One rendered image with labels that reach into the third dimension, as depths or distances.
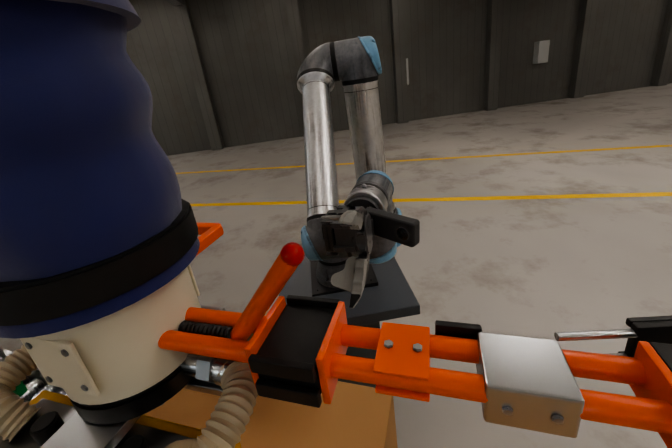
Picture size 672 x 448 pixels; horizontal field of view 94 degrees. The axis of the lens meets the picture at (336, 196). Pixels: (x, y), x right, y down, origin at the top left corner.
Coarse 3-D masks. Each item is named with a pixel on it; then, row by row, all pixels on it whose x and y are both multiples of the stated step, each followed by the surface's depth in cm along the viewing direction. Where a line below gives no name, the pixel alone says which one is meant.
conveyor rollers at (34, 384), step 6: (36, 378) 126; (24, 384) 127; (30, 384) 123; (36, 384) 124; (42, 384) 125; (30, 390) 122; (36, 390) 124; (42, 390) 120; (48, 390) 120; (54, 390) 122; (24, 396) 120; (30, 396) 122
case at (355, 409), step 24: (168, 408) 63; (192, 408) 62; (264, 408) 60; (288, 408) 60; (312, 408) 59; (336, 408) 59; (360, 408) 58; (384, 408) 57; (264, 432) 56; (288, 432) 56; (312, 432) 55; (336, 432) 55; (360, 432) 54; (384, 432) 54
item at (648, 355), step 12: (636, 348) 28; (648, 348) 27; (660, 348) 26; (648, 360) 26; (660, 360) 25; (648, 372) 26; (660, 372) 25; (648, 384) 26; (660, 384) 25; (636, 396) 28; (648, 396) 26; (660, 396) 25
